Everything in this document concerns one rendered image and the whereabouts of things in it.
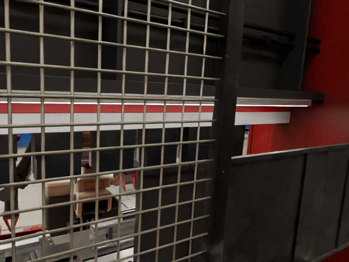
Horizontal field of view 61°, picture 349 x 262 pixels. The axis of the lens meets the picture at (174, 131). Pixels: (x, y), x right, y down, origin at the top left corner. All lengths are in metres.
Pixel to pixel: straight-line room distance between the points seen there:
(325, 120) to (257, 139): 0.45
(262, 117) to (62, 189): 1.44
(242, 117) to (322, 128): 0.43
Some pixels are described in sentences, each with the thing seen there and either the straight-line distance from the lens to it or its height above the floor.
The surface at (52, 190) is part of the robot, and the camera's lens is 2.25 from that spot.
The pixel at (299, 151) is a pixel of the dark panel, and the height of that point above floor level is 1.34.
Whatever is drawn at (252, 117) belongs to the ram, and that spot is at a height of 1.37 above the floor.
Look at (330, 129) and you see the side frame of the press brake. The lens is 1.65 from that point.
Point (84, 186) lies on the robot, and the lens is 2.00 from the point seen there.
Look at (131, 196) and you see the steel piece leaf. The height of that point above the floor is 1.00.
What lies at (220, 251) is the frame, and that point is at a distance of 0.44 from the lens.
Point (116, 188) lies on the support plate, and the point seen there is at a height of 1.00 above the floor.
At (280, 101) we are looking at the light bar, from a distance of 1.34.
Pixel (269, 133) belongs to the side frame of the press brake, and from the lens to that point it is 1.86.
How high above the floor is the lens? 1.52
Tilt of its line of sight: 9 degrees down
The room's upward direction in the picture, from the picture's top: 3 degrees clockwise
